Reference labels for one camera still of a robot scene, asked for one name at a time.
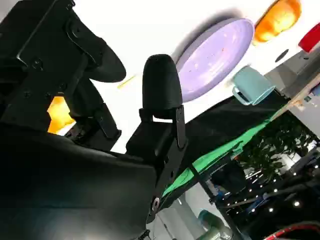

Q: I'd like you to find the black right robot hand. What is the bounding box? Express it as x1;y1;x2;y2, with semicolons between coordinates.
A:
0;0;189;240

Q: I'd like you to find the orange and white bread roll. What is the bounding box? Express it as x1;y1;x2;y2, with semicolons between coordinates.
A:
46;96;76;135
252;0;302;44

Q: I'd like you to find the yellow sticker strip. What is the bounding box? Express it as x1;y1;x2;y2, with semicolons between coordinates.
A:
116;74;137;90

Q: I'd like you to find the green cloth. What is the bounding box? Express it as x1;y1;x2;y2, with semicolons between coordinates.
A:
159;109;285;204

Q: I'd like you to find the teal cylindrical machine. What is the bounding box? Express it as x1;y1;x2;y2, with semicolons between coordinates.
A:
197;209;235;240

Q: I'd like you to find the black cloth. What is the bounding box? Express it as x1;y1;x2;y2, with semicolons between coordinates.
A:
183;93;290;167

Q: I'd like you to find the lilac plate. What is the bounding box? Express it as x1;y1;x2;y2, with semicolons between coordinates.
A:
174;17;255;103

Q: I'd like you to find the pale green mug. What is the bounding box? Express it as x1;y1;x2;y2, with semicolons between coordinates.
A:
231;66;276;106

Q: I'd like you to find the green leafy plant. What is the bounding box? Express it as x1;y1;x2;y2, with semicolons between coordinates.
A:
238;116;315;177

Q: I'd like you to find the red object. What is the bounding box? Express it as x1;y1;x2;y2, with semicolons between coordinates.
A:
297;22;320;54

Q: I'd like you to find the black table cable grommet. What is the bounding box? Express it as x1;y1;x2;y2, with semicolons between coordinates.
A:
274;49;290;63

